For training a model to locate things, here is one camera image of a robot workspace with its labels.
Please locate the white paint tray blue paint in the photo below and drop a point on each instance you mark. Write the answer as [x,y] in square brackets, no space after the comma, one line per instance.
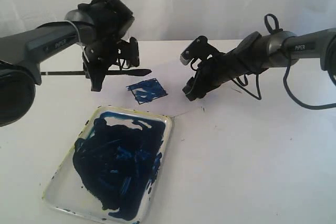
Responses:
[110,173]

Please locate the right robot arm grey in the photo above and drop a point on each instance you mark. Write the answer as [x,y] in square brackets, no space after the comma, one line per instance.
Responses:
[254,55]

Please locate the white paper with square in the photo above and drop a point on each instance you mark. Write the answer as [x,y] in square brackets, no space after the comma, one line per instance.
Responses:
[171,75]

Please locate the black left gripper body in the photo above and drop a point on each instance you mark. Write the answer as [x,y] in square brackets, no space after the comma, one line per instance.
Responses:
[110,20]

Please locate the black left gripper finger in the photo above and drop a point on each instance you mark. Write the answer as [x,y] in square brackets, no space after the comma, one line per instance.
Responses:
[97,77]

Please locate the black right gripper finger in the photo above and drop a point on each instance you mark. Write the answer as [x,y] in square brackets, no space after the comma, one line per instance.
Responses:
[195,89]

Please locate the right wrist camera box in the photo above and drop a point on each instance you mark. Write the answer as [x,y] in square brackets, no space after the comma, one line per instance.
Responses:
[198,49]

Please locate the white backdrop curtain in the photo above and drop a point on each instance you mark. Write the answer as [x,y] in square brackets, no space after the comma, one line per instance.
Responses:
[183,19]

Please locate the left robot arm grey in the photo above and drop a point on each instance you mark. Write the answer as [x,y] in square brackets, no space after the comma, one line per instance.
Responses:
[21,56]

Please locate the black paintbrush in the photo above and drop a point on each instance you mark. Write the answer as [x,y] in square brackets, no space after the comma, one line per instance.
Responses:
[132,72]

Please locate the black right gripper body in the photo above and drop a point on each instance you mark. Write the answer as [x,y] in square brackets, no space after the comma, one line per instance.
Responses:
[220,69]

